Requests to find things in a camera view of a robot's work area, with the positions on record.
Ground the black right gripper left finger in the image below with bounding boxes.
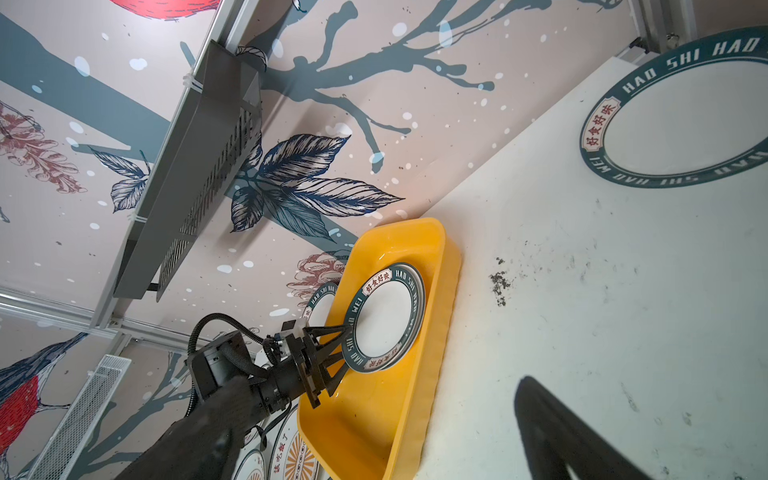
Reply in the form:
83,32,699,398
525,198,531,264
116,419,234,479

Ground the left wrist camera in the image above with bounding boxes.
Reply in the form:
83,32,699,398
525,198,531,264
186,331,251,402

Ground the orange sunburst plate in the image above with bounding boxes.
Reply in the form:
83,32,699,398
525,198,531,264
267,406,330,480

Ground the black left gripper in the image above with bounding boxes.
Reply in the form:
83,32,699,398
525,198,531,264
263,325,351,408

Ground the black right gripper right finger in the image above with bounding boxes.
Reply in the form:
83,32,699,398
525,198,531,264
514,376,649,480

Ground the white wire mesh shelf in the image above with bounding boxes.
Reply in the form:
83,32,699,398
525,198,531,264
26,355,132,480

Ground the green red rim plate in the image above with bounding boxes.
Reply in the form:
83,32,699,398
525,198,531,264
341,262,427,374

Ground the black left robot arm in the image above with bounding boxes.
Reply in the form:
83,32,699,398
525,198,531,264
119,315,352,479

